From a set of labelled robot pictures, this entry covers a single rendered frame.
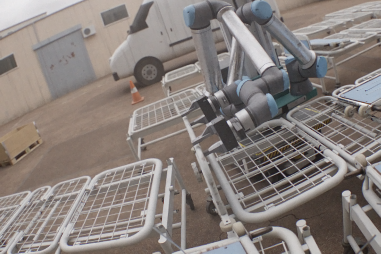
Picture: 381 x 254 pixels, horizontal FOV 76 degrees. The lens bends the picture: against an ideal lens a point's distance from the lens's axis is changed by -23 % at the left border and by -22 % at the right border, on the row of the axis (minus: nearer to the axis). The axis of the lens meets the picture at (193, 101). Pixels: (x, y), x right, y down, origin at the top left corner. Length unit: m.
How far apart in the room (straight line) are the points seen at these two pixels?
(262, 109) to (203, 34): 0.63
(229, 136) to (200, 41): 0.66
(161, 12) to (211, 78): 6.72
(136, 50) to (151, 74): 0.79
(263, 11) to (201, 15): 0.36
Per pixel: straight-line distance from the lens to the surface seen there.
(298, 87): 2.18
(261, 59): 1.37
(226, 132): 1.17
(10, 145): 6.62
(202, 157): 1.11
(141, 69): 8.27
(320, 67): 2.03
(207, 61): 1.73
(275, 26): 1.78
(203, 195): 2.37
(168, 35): 8.38
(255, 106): 1.18
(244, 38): 1.45
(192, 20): 1.59
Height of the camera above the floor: 1.23
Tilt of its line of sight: 14 degrees down
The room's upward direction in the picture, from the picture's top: 20 degrees counter-clockwise
